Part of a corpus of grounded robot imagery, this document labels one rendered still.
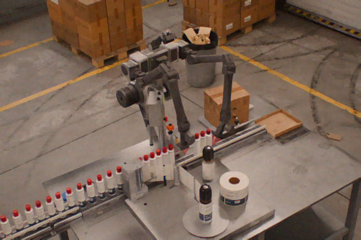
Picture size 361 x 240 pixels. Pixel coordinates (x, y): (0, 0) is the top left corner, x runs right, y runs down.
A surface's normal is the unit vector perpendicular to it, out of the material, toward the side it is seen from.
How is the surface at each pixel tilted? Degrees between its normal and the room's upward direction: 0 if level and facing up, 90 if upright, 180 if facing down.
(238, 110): 90
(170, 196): 0
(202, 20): 90
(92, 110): 0
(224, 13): 91
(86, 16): 88
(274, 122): 0
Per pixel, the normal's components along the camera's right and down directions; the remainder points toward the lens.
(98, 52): 0.60, 0.48
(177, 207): -0.04, -0.82
